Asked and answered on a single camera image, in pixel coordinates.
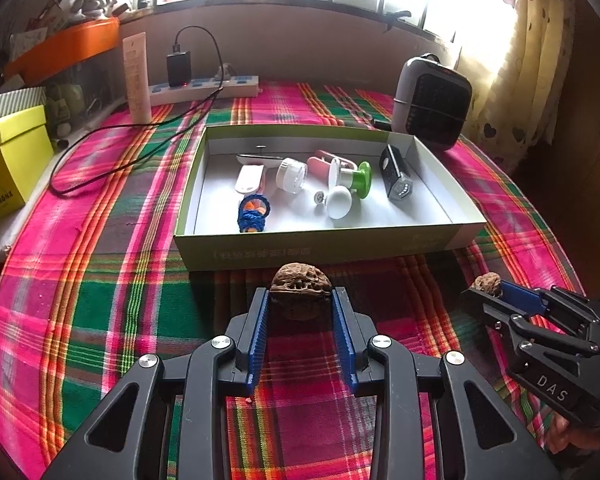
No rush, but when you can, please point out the clear glass jar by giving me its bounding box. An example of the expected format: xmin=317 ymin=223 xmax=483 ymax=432
xmin=47 ymin=82 xmax=88 ymax=148

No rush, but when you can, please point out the pink and white clip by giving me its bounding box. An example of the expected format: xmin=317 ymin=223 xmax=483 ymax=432
xmin=235 ymin=165 xmax=266 ymax=195

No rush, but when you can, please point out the green cardboard box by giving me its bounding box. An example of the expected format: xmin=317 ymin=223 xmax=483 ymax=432
xmin=172 ymin=125 xmax=488 ymax=272

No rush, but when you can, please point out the black charger with cable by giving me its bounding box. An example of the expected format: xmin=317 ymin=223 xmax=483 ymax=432
xmin=49 ymin=26 xmax=226 ymax=196

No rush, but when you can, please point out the orange plastic bin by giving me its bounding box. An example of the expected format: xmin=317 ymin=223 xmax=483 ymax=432
xmin=2 ymin=17 xmax=121 ymax=81

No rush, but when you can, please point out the yellow patterned curtain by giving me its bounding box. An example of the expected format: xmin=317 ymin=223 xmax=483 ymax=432
xmin=455 ymin=0 xmax=588 ymax=171

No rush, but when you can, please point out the white power strip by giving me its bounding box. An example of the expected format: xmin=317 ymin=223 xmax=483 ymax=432
xmin=149 ymin=75 xmax=260 ymax=107

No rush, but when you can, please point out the pink green plaid tablecloth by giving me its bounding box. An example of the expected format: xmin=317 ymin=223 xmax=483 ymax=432
xmin=0 ymin=80 xmax=586 ymax=480

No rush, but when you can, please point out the black bike light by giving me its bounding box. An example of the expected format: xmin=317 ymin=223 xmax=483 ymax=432
xmin=379 ymin=144 xmax=413 ymax=203

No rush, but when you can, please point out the white and green spool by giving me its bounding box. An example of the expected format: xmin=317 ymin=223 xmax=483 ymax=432
xmin=328 ymin=156 xmax=373 ymax=200

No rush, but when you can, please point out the yellow cardboard box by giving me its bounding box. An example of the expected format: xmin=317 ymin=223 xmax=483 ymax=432
xmin=0 ymin=105 xmax=55 ymax=233

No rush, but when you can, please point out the small white jar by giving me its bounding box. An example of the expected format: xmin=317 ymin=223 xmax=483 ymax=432
xmin=275 ymin=157 xmax=308 ymax=195

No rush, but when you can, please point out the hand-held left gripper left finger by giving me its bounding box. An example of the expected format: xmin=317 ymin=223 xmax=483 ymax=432
xmin=40 ymin=287 xmax=271 ymax=480

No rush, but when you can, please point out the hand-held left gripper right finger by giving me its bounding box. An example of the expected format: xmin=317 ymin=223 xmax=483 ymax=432
xmin=331 ymin=287 xmax=551 ymax=480

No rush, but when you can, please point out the large brown walnut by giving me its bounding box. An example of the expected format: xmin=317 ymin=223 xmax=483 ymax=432
xmin=270 ymin=262 xmax=333 ymax=322

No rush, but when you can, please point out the small brown walnut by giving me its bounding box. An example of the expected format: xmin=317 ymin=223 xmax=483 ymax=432
xmin=470 ymin=271 xmax=503 ymax=298

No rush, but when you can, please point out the white striped box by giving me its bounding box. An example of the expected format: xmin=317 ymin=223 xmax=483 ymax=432
xmin=0 ymin=86 xmax=47 ymax=128

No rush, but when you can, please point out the pink earbud case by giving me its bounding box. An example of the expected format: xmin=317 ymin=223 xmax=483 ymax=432
xmin=306 ymin=149 xmax=356 ymax=181

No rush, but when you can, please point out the paper card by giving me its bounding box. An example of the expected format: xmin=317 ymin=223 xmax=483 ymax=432
xmin=10 ymin=27 xmax=48 ymax=56

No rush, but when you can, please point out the white and black heater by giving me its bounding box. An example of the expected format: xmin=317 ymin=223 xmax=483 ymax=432
xmin=390 ymin=53 xmax=473 ymax=151

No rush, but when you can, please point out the cream cosmetic tube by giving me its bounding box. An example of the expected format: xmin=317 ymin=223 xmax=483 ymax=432
xmin=122 ymin=32 xmax=153 ymax=123

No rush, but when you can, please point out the blue crochet pouch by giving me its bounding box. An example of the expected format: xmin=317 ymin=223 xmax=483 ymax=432
xmin=237 ymin=194 xmax=272 ymax=233

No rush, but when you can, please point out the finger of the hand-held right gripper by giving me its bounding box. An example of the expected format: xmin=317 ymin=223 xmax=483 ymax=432
xmin=500 ymin=281 xmax=600 ymax=336
xmin=460 ymin=287 xmax=600 ymax=361

